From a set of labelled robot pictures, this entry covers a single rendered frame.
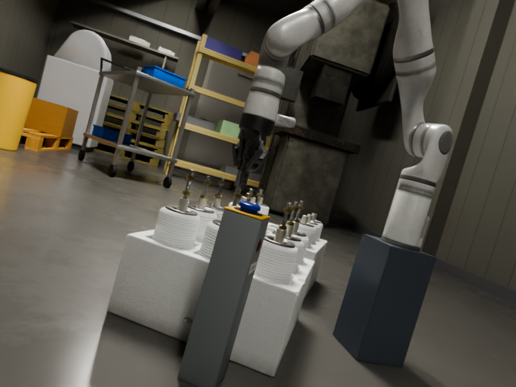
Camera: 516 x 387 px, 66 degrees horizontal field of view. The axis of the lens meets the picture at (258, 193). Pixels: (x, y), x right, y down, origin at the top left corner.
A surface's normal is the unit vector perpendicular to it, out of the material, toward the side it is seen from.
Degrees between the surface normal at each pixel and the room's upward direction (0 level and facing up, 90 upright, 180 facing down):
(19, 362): 0
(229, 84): 90
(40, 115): 90
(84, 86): 90
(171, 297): 90
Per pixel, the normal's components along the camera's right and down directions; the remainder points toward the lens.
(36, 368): 0.27, -0.96
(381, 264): -0.93, -0.25
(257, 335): -0.22, 0.00
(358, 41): 0.14, 0.13
